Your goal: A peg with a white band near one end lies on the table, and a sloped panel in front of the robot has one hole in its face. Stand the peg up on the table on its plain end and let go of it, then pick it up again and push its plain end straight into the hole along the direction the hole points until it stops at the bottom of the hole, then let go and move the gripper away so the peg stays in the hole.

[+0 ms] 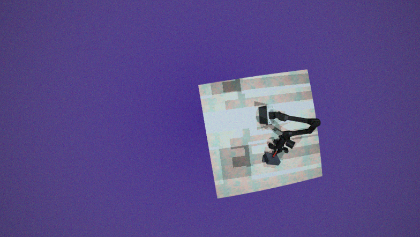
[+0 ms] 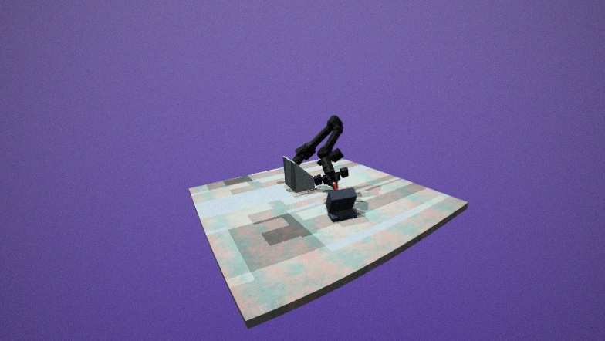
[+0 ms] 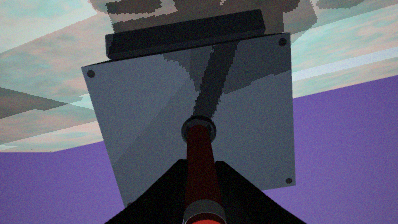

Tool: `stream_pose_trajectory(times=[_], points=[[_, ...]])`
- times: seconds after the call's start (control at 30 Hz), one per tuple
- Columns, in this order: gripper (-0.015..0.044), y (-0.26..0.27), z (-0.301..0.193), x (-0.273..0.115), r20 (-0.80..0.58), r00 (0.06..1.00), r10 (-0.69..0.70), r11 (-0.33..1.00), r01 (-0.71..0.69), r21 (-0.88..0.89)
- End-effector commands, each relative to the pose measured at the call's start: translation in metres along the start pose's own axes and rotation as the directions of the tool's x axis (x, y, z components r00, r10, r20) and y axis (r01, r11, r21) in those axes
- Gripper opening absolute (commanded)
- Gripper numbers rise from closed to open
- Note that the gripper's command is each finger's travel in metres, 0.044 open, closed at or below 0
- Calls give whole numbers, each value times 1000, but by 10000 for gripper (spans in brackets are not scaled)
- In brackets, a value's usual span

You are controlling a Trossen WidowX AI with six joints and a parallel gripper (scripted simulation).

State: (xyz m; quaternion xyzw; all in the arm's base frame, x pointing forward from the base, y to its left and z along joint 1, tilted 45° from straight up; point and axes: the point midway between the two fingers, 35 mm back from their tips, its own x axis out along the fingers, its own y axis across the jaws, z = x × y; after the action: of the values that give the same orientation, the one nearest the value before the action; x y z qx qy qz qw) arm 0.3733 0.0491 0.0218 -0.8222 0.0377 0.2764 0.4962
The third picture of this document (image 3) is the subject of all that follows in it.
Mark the red peg with grey band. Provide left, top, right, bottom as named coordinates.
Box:
left=183, top=125, right=227, bottom=224

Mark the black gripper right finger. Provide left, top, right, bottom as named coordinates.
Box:
left=215, top=161, right=306, bottom=224

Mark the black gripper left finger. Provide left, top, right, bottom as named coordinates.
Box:
left=104, top=159, right=188, bottom=224

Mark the grey sloped panel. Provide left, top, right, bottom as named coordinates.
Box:
left=81, top=9, right=296, bottom=208

